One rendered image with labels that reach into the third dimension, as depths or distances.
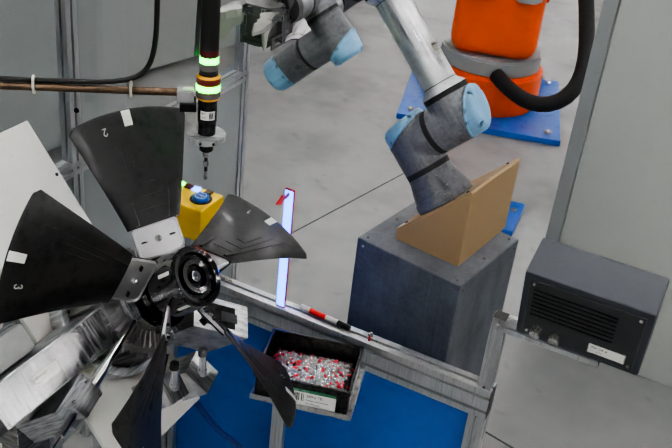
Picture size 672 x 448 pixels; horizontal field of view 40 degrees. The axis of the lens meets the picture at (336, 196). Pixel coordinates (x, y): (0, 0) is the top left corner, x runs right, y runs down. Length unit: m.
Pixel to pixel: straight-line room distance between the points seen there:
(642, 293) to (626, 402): 1.78
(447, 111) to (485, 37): 3.25
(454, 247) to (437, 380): 0.32
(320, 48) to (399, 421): 0.94
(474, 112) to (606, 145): 1.25
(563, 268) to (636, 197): 1.55
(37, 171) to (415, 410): 1.03
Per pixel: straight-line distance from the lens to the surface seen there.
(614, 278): 1.90
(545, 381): 3.62
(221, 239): 1.92
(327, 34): 1.91
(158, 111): 1.86
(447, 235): 2.25
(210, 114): 1.68
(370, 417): 2.36
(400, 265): 2.27
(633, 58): 3.26
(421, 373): 2.19
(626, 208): 3.45
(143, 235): 1.81
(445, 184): 2.25
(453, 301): 2.23
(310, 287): 3.86
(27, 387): 1.69
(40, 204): 1.60
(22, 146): 1.97
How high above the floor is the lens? 2.22
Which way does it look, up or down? 29 degrees down
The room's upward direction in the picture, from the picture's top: 6 degrees clockwise
